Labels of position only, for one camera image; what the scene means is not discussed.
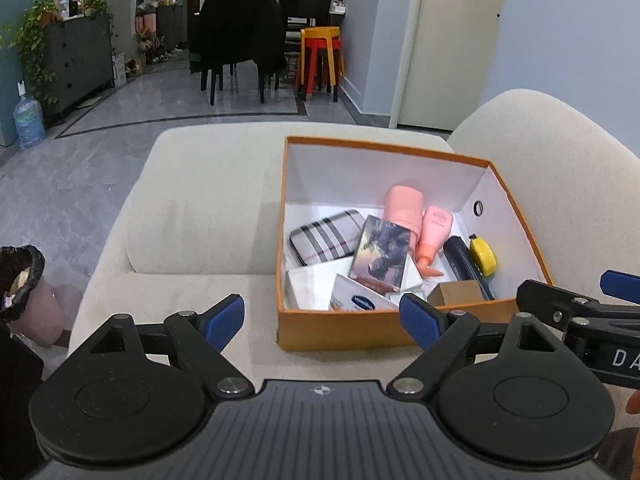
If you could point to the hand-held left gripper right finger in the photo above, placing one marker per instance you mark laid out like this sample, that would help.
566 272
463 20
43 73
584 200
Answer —
422 320

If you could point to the person's right hand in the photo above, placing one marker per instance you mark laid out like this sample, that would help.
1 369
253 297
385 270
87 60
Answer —
634 402

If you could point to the black draped dining chair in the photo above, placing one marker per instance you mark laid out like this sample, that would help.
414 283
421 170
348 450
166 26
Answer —
235 30

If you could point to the red stool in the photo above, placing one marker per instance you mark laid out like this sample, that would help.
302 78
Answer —
320 55

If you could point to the beige sofa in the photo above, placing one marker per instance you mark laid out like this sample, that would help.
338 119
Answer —
200 210

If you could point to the picture printed card box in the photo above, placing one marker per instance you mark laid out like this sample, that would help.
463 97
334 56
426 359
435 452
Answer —
382 255

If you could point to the small pink orange-capped bottle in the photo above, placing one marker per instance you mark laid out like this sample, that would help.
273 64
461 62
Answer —
435 232

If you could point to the white box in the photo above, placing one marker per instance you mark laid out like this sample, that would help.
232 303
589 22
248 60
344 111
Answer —
310 287

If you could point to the flower bouquet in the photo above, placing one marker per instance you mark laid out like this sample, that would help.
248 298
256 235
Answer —
145 40

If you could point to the large pink plastic bottle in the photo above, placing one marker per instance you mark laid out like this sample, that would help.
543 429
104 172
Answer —
404 207

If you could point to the person's left leg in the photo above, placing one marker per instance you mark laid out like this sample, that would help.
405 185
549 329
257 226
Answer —
17 400

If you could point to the white door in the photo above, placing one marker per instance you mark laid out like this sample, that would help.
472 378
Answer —
450 45

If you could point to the white carton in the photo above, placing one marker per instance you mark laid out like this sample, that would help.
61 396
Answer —
119 70

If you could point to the trailing green plant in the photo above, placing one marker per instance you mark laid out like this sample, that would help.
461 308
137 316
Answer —
32 40

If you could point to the orange and red stools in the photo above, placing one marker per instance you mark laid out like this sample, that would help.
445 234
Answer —
320 32

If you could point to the blue water jug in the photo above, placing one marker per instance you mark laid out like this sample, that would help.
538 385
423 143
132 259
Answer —
29 122

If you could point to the white lotion tube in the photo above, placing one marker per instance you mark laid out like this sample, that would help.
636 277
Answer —
357 300

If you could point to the small brown cardboard box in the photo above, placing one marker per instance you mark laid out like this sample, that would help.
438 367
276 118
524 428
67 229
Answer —
455 294

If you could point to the yellow tape measure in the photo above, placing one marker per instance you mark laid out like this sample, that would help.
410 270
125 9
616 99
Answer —
484 255

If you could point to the plaid zip case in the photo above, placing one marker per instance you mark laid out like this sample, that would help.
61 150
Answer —
325 237

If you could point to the pink trash bin black bag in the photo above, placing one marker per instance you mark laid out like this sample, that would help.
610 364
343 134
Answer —
30 305

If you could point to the dark blue shampoo bottle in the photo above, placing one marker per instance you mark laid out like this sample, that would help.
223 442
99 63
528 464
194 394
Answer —
460 260

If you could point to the orange cardboard box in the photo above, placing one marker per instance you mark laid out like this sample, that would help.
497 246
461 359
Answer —
340 330

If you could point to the dark grey cabinet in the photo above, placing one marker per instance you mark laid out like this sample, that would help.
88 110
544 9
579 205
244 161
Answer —
80 60

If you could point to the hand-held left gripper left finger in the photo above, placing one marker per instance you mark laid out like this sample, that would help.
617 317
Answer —
222 320

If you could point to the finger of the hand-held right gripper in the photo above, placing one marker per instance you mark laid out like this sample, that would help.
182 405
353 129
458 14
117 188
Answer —
625 285
560 305

